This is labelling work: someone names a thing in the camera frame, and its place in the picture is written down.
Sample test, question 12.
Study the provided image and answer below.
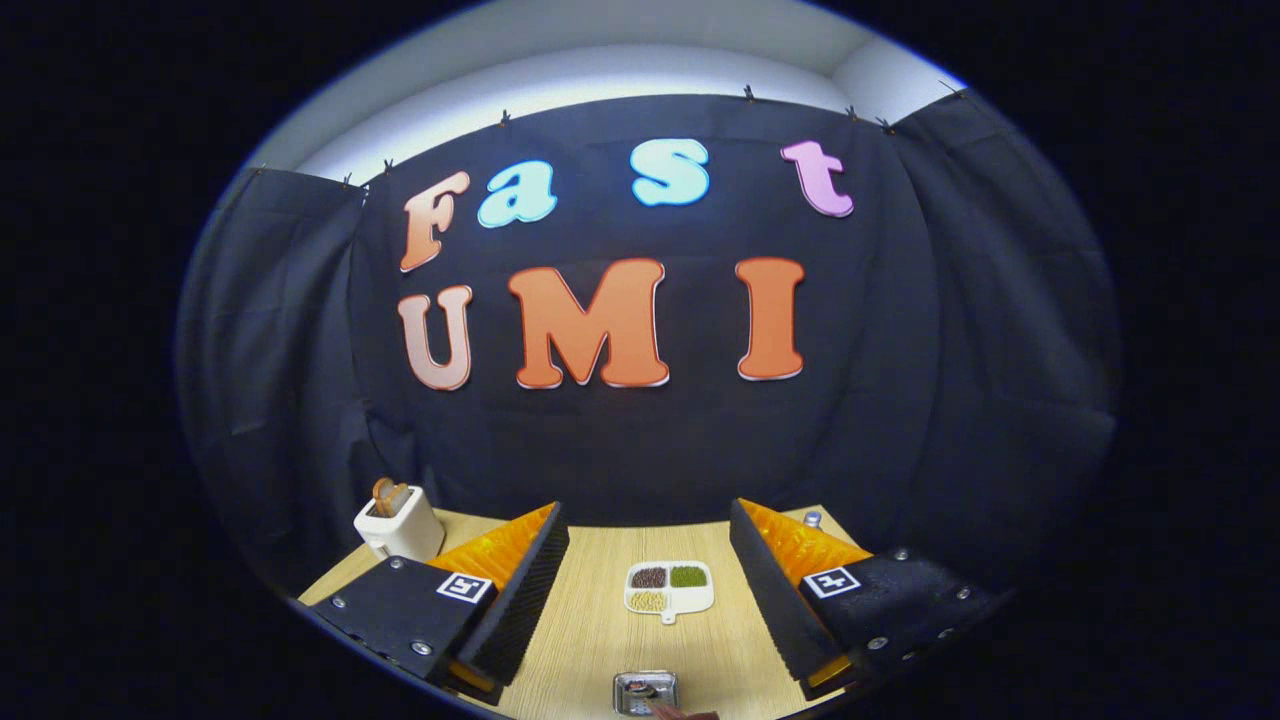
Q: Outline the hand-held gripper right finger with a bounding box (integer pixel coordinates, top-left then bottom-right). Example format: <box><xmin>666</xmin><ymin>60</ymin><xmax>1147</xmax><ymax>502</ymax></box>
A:
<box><xmin>729</xmin><ymin>498</ymin><xmax>1006</xmax><ymax>701</ymax></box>

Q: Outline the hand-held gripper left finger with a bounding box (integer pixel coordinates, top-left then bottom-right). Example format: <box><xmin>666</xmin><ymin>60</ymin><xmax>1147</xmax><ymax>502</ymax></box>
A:
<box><xmin>310</xmin><ymin>501</ymin><xmax>571</xmax><ymax>707</ymax></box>

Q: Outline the white divided snack tray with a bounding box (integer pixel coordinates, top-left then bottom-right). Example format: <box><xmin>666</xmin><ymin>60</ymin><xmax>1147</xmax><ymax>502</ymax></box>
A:
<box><xmin>624</xmin><ymin>561</ymin><xmax>716</xmax><ymax>625</ymax></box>

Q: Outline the cream white toaster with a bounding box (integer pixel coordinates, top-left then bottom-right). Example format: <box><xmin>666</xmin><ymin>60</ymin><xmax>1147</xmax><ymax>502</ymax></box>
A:
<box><xmin>353</xmin><ymin>485</ymin><xmax>447</xmax><ymax>563</ymax></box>

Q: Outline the black backdrop cloth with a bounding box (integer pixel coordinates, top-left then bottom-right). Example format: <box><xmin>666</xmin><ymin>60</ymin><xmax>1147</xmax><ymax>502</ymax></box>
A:
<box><xmin>175</xmin><ymin>90</ymin><xmax>1121</xmax><ymax>601</ymax></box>

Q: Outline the metal wire cutlery rack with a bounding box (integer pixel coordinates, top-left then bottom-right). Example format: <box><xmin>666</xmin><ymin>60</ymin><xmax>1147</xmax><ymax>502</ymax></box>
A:
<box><xmin>612</xmin><ymin>670</ymin><xmax>681</xmax><ymax>717</ymax></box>

